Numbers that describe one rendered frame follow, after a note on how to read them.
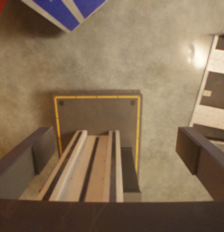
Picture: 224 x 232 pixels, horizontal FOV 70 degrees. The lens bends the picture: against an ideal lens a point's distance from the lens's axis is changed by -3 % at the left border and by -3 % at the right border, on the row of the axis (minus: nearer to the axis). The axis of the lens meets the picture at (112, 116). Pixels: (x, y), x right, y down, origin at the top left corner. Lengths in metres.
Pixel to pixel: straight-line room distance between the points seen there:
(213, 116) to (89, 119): 1.18
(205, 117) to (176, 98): 0.34
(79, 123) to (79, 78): 0.46
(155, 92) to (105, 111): 0.57
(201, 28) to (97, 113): 1.17
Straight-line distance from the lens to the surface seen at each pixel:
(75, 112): 1.31
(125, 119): 1.30
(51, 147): 0.17
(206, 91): 1.78
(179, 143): 0.17
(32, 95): 1.77
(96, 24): 1.60
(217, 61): 1.78
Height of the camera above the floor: 1.55
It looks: 74 degrees down
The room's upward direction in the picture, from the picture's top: 176 degrees counter-clockwise
